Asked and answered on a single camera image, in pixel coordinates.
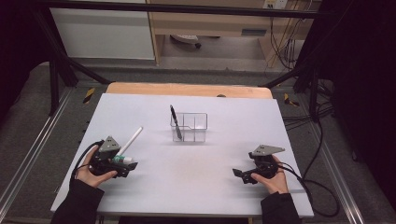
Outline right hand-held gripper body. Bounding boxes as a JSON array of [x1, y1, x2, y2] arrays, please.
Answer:
[[247, 144, 286, 179]]

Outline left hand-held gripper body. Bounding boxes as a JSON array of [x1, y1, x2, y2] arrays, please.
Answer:
[[90, 135, 122, 178]]

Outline small white green tube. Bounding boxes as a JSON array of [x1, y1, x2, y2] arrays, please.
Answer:
[[111, 155, 134, 165]]

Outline white plastic stick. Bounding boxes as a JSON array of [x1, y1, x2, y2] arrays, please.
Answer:
[[117, 125, 145, 157]]

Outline clear plastic organizer box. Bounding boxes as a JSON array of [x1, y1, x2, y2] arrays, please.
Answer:
[[169, 112, 209, 144]]

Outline black pen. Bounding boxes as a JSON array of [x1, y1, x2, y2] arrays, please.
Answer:
[[169, 104, 184, 140]]

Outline person's right hand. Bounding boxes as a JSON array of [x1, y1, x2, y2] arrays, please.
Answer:
[[249, 155, 290, 196]]

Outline person's left hand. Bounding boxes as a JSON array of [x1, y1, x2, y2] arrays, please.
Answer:
[[75, 146, 119, 189]]

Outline white board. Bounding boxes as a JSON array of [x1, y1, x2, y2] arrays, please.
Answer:
[[50, 92, 315, 218]]

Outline yellow black floor tape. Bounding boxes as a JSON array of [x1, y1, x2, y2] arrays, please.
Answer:
[[282, 92, 300, 107], [82, 87, 96, 105]]

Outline wooden table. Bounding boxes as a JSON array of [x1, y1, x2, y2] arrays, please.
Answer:
[[106, 81, 275, 100]]

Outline white cabinet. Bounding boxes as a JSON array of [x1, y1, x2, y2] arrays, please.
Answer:
[[49, 7, 156, 61]]

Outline black curtain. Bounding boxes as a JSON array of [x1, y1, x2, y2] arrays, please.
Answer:
[[0, 0, 54, 123], [320, 0, 396, 204]]

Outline office chair base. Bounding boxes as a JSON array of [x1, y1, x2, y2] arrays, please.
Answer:
[[169, 34, 203, 50]]

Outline light wooden desk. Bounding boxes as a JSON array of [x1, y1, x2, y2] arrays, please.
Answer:
[[146, 0, 322, 65]]

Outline left hand-held gripper black cable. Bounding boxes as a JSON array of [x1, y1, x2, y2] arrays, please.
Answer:
[[68, 140, 106, 189]]

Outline hand-held gripper black cable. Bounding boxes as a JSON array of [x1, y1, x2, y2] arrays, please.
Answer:
[[68, 140, 106, 189], [275, 162, 341, 218]]

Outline right hand-held gripper black cable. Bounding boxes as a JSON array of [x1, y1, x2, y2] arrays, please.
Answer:
[[275, 162, 341, 218]]

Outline aluminium floor rail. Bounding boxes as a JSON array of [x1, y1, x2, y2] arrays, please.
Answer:
[[306, 123, 366, 224], [0, 88, 75, 213]]

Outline black floor cables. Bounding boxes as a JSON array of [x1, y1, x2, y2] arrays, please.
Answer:
[[281, 78, 336, 180]]

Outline black metal frame stand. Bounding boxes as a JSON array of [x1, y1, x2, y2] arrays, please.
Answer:
[[261, 59, 322, 123], [33, 8, 112, 117]]

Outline hanging cable bundle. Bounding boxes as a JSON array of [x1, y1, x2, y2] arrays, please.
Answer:
[[268, 8, 310, 71]]

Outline black metal frame beam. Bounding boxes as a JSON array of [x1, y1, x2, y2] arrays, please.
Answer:
[[31, 0, 332, 20]]

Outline wall power socket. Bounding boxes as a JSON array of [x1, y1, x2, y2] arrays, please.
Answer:
[[262, 0, 290, 10]]

